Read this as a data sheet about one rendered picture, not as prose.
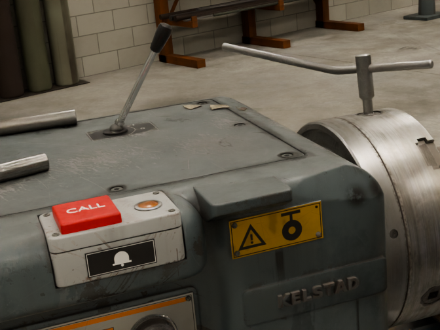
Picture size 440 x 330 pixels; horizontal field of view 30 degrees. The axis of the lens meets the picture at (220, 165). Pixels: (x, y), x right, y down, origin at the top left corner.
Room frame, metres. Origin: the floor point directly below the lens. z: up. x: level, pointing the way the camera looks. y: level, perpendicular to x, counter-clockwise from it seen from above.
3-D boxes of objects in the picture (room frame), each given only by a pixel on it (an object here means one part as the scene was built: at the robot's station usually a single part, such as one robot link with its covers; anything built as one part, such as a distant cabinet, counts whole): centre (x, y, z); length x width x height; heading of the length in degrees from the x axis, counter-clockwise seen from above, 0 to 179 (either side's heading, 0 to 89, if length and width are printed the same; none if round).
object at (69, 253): (0.78, 0.12, 1.23); 0.13 x 0.08 x 0.05; 108
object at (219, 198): (0.83, -0.02, 1.24); 0.09 x 0.08 x 0.03; 108
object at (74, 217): (0.77, 0.14, 1.26); 0.06 x 0.06 x 0.02; 18
